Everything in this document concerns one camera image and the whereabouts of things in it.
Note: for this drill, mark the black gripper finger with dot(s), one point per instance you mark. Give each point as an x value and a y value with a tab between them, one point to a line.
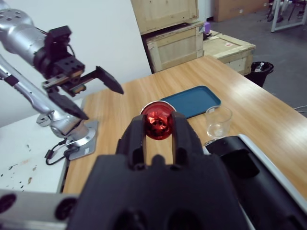
132	141
185	141

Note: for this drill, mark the small purple object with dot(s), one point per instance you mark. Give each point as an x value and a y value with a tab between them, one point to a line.
206	26

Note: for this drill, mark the small stacked wooden crate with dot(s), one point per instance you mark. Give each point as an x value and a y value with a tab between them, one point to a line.
165	14

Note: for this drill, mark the red coffee capsule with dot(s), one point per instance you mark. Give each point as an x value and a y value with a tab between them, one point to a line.
157	124

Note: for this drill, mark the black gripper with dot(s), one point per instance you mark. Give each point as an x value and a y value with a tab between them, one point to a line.
64	69

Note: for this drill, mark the white desk frame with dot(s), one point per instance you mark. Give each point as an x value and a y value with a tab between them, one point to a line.
274	16

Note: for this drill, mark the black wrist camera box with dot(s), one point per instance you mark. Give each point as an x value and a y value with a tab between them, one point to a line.
57	38

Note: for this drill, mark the white capsule coffee machine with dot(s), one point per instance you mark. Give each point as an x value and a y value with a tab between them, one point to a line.
263	182

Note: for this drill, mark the clear drinking glass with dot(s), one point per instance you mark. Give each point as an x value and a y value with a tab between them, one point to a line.
218	131

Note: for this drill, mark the black trash bin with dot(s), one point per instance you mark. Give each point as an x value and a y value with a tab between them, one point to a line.
260	76

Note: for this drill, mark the large stacked wooden crate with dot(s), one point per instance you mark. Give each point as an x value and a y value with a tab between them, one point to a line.
175	50

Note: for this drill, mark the low wooden crate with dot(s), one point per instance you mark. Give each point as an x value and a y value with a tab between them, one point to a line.
230	48

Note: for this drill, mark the teal plastic tray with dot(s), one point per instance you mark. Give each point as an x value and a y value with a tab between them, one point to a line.
192	100

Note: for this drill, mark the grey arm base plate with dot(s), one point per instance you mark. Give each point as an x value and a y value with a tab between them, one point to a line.
88	143

